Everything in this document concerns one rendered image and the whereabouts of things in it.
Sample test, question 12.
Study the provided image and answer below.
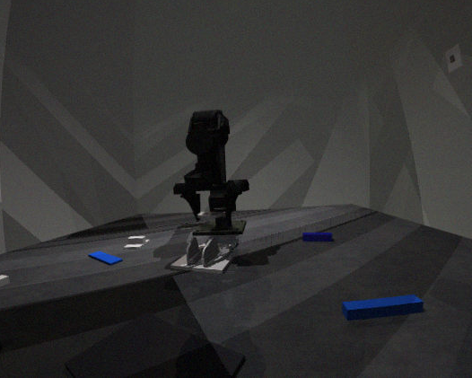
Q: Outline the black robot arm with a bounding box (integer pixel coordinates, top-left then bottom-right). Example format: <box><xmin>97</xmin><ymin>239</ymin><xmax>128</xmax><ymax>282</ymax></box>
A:
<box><xmin>184</xmin><ymin>109</ymin><xmax>233</xmax><ymax>231</ymax></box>

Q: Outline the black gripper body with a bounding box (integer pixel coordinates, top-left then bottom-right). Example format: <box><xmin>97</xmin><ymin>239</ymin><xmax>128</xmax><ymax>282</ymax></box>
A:
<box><xmin>173</xmin><ymin>158</ymin><xmax>249</xmax><ymax>196</ymax></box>

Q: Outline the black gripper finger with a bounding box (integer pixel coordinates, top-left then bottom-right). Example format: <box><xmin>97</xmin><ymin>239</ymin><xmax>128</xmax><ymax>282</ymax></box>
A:
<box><xmin>180</xmin><ymin>194</ymin><xmax>200</xmax><ymax>221</ymax></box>
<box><xmin>224</xmin><ymin>192</ymin><xmax>242</xmax><ymax>222</ymax></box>

